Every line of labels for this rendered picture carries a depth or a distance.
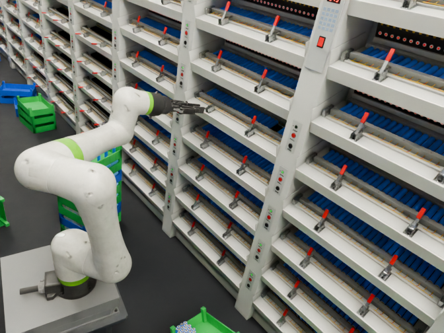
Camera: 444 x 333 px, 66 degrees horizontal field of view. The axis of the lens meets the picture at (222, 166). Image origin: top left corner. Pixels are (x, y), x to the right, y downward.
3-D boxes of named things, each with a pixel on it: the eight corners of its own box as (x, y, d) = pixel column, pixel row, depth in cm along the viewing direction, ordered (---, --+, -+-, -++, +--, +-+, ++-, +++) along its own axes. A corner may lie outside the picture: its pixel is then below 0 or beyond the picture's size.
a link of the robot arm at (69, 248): (85, 294, 123) (81, 258, 113) (47, 280, 125) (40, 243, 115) (106, 267, 134) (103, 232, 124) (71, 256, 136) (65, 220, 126)
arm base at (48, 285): (20, 311, 120) (16, 300, 117) (23, 277, 132) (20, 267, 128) (98, 295, 130) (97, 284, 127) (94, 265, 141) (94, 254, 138)
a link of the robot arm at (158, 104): (156, 94, 130) (144, 86, 136) (148, 122, 135) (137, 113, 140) (168, 96, 135) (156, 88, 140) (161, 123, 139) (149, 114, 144)
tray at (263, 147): (276, 165, 136) (277, 147, 130) (186, 108, 172) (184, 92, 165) (308, 143, 145) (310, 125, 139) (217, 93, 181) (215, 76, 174)
